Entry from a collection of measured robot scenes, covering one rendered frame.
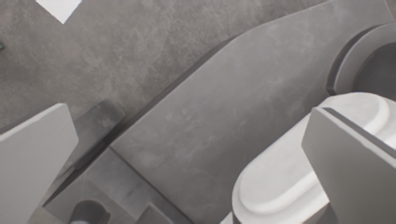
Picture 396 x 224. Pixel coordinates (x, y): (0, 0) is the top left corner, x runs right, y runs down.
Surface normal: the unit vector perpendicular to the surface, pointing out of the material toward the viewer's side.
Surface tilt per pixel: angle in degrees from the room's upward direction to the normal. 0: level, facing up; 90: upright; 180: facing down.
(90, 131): 43
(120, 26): 0
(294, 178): 90
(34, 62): 0
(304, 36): 0
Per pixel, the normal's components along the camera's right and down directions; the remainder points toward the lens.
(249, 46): 0.12, 0.23
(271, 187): -0.64, -0.73
